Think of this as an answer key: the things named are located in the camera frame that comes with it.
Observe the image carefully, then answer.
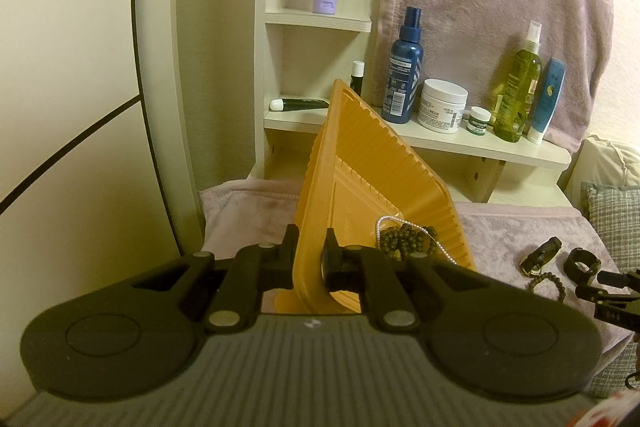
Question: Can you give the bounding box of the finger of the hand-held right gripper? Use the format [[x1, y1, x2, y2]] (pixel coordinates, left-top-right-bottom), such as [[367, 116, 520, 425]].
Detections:
[[574, 285, 640, 309], [597, 270, 640, 291]]

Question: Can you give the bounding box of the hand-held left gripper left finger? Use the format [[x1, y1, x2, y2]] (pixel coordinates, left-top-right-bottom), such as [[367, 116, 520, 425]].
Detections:
[[132, 223, 301, 334]]

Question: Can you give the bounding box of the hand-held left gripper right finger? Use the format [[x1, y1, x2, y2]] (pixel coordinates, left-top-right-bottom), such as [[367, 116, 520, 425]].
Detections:
[[319, 228, 495, 334]]

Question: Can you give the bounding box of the black bangle ring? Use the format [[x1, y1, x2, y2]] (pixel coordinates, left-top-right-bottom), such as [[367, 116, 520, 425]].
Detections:
[[564, 247, 604, 284]]

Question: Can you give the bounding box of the white bead necklace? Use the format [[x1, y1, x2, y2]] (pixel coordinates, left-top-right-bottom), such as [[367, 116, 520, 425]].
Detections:
[[374, 215, 458, 264]]

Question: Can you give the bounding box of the long dark bead necklace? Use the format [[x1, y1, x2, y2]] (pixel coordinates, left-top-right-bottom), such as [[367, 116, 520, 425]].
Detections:
[[400, 224, 440, 257]]

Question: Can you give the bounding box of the orange ribbed plastic tray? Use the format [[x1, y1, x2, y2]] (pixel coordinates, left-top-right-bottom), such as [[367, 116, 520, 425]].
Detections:
[[275, 78, 479, 314]]

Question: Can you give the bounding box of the grey plaid cushion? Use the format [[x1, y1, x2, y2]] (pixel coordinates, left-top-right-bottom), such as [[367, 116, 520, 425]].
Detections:
[[579, 181, 640, 404]]

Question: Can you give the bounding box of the black band with gold clasp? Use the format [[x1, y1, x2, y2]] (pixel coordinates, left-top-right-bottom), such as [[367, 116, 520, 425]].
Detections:
[[519, 237, 562, 279]]

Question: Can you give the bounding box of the white pillow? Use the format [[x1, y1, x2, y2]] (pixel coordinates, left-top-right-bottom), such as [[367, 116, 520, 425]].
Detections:
[[569, 134, 640, 208]]

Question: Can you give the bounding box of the pink blanket on table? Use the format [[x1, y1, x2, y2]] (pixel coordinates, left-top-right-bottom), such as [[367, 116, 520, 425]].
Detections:
[[199, 178, 632, 359]]

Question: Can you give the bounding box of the dark green tube white cap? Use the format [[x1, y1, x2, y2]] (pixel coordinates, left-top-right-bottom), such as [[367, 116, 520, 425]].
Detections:
[[268, 97, 331, 113]]

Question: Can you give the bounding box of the white wooden shelf unit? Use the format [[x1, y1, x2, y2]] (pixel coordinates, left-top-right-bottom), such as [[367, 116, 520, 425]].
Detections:
[[254, 0, 572, 204]]

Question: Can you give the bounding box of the black stick with white cap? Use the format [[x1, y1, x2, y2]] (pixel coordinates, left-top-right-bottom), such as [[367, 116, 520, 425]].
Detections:
[[349, 61, 365, 98]]

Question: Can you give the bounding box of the white cream jar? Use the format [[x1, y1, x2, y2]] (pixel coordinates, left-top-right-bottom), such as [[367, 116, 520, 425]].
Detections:
[[417, 79, 470, 134]]

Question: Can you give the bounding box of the blue cosmetic tube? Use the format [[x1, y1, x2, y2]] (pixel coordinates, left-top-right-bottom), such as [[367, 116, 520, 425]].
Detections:
[[526, 57, 568, 145]]

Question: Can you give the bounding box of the blue spray bottle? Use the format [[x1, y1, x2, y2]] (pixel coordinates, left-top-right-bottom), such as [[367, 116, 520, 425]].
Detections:
[[381, 6, 425, 124]]

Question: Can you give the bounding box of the small green cream jar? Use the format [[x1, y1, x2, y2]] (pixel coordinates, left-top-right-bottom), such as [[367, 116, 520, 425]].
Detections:
[[467, 106, 494, 136]]

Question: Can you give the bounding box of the green oil spray bottle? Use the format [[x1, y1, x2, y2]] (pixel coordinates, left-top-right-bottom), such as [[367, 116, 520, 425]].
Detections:
[[493, 21, 544, 144]]

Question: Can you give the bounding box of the dark bead bracelet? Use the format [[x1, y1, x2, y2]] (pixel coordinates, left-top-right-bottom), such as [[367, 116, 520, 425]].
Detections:
[[526, 271, 567, 304]]

